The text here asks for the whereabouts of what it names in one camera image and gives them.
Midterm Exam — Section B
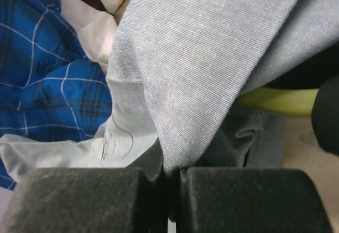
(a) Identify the black shirt in bin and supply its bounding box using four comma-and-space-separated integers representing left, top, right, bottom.
266, 43, 338, 89

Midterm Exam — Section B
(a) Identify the white shirt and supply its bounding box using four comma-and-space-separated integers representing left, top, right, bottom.
61, 0, 123, 72

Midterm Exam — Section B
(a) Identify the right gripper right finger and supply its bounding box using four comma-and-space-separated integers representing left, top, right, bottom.
176, 167, 333, 232

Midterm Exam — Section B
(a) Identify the grey button shirt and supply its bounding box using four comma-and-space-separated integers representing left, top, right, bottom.
1, 0, 338, 181

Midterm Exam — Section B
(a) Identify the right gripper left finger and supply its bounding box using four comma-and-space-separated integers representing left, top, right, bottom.
1, 141, 167, 232

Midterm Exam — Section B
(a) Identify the green laundry bin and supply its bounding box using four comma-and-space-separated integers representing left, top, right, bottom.
237, 87, 318, 117

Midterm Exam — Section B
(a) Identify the blue plaid shirt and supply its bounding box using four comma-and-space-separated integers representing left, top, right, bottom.
1, 0, 112, 190

